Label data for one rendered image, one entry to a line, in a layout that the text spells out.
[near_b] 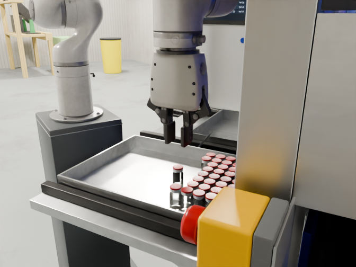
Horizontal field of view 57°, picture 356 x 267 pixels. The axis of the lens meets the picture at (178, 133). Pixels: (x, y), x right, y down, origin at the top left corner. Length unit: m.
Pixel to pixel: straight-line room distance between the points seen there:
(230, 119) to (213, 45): 0.48
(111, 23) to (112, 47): 2.33
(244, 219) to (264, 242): 0.03
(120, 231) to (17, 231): 1.71
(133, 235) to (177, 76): 0.27
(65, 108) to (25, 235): 1.14
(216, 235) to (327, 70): 0.18
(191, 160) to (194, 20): 0.36
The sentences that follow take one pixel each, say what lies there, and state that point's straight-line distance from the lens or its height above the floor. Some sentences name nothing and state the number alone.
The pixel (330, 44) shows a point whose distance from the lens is 0.33.
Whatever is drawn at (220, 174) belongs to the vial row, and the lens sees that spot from 0.63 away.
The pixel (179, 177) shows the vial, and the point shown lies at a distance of 0.65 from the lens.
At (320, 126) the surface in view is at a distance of 0.35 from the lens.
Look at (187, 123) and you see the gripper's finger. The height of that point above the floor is 1.03.
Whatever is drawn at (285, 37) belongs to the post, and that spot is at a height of 1.19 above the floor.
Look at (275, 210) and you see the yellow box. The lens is 0.34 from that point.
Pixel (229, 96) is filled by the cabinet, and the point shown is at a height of 0.87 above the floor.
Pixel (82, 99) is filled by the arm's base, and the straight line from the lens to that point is 1.19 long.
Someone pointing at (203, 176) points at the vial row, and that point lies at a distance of 0.61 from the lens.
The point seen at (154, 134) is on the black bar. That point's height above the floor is 0.90.
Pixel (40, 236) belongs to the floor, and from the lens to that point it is 2.15.
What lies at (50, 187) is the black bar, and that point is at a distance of 0.68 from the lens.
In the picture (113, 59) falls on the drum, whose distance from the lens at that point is 7.33.
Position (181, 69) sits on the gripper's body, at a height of 1.12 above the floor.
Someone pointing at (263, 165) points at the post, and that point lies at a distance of 0.37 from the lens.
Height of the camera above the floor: 1.21
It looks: 20 degrees down
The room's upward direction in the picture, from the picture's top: straight up
